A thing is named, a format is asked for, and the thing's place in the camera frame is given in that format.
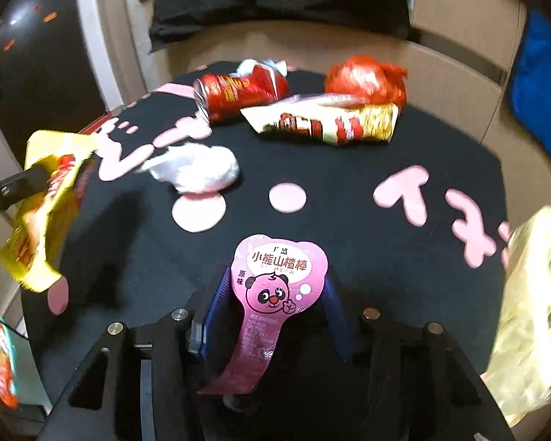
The cream striped snack packet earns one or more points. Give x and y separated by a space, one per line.
321 121

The yellow red snack packet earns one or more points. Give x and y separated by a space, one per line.
41 229

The crushed red drink can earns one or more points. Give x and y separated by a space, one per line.
238 96

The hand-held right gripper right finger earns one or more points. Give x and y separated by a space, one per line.
337 321

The black pink printed tablecloth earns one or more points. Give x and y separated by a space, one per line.
349 248

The pink panda print wrapper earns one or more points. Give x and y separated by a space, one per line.
275 285

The black door with stickers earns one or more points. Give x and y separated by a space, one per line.
36 55

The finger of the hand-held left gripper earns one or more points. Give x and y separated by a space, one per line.
18 186

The blue towel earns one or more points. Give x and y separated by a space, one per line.
542 92

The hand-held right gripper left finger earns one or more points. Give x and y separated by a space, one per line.
216 312

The black hanging cloth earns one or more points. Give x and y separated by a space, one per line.
280 4

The red foil wrapper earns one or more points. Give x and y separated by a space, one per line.
362 80

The white tissue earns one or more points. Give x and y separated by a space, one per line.
197 170

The teal orange printed packet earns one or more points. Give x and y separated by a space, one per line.
0 363

